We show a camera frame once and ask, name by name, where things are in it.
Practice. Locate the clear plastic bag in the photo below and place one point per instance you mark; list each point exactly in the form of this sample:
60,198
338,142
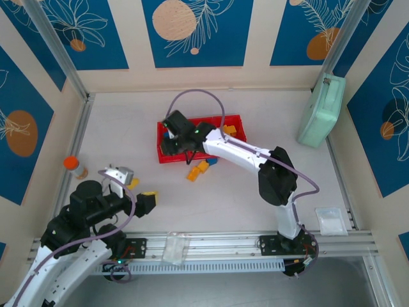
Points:
175,247

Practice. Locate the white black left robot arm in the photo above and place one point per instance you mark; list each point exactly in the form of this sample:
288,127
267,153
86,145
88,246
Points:
57,278

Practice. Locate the orange capped bottle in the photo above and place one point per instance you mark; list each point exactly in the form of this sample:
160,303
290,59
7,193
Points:
71,162

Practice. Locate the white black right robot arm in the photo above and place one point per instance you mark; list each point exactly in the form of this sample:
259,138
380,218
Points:
236,150

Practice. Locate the white plastic bag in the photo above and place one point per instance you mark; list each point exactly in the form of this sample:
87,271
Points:
330,220

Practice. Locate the yellow lego brick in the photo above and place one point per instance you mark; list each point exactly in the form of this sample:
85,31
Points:
227,128
203,166

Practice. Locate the green lit circuit board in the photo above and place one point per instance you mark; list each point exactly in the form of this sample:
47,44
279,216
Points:
118,264

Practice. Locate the mint green zipper case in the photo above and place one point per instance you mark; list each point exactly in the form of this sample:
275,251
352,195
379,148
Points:
321,112

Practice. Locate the orange lego brick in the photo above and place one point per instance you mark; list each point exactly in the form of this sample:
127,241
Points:
193,174
233,131

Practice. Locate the aluminium table side rail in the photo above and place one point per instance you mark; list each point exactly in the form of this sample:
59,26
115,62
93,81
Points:
343,192
80,128

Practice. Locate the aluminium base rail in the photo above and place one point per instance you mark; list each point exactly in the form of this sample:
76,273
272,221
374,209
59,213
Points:
223,243

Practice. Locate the aluminium frame post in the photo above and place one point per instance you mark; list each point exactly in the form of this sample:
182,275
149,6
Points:
345,35
57,48

